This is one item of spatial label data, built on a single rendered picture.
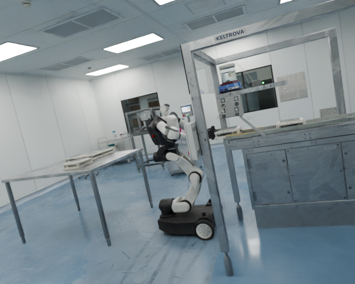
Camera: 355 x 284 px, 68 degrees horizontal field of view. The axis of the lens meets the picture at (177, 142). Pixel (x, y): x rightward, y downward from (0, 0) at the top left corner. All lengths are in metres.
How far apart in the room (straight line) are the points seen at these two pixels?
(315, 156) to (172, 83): 6.13
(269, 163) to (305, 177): 0.34
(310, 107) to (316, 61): 1.17
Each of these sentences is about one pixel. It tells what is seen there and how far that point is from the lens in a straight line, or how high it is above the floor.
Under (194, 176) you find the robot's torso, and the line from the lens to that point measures 2.77.
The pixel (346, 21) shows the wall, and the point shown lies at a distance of 8.18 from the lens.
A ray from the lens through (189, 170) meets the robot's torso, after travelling 2.81.
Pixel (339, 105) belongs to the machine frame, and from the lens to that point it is 2.87.
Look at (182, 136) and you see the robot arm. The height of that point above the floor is 1.08.
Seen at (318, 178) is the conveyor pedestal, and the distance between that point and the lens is 2.71.
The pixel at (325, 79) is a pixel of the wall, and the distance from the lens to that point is 7.93.
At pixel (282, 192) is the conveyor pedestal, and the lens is 2.73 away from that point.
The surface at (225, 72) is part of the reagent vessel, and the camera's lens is 2.58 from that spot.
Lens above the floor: 1.32
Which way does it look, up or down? 7 degrees down
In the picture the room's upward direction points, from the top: 12 degrees counter-clockwise
